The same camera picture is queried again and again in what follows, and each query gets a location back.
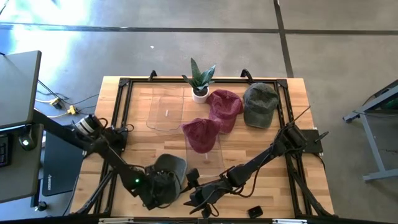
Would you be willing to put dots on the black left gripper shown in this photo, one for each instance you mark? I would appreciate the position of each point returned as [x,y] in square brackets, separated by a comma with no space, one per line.
[158,189]

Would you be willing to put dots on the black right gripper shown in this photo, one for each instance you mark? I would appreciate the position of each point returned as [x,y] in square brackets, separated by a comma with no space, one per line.
[208,193]

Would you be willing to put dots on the dark green baseball cap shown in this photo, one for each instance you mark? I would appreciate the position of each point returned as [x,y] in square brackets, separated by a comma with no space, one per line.
[171,161]
[261,102]

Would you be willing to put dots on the clear plastic bin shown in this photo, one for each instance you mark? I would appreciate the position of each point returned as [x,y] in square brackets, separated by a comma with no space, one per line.
[164,121]
[211,161]

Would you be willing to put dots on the maroon baseball cap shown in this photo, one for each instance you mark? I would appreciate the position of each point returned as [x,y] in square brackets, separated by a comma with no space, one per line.
[202,133]
[225,104]

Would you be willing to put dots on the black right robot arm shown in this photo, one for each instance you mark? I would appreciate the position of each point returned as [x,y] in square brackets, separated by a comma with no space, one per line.
[258,161]

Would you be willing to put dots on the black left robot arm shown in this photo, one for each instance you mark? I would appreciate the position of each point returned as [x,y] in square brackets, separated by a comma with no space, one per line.
[115,158]

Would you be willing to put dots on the small black box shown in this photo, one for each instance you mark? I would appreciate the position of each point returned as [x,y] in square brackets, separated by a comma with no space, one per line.
[255,211]

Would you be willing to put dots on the black computer tower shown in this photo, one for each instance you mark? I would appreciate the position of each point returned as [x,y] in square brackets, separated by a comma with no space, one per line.
[62,168]

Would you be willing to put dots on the potted plant in white pot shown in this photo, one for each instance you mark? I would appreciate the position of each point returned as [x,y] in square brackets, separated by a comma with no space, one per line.
[200,96]

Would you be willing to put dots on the black caster wheel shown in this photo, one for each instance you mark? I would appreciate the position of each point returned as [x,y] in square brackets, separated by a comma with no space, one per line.
[41,206]

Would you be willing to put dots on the black diagonal support beam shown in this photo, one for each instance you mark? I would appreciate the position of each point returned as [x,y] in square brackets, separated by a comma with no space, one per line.
[53,126]

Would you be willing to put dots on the grey desk surface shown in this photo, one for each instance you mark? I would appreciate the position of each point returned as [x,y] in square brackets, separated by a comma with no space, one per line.
[18,174]

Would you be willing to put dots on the black device with green light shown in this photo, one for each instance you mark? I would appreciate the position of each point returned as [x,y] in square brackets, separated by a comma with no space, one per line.
[28,137]

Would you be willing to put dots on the black keyboard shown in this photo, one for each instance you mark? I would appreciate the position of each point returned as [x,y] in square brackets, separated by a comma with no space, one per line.
[3,149]

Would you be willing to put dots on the grey flat panel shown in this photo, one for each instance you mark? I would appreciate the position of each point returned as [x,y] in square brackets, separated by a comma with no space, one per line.
[18,87]

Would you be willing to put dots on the grey metal table legs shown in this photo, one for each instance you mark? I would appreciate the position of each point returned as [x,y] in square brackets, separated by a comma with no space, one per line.
[373,149]

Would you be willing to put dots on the dark green object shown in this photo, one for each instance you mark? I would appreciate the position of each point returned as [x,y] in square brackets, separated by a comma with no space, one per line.
[390,104]

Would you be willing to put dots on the silver metal bracket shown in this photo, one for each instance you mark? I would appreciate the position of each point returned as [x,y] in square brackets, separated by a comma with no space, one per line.
[289,221]
[116,221]

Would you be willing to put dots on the black metal table frame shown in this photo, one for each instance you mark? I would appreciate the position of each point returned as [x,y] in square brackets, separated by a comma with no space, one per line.
[230,80]

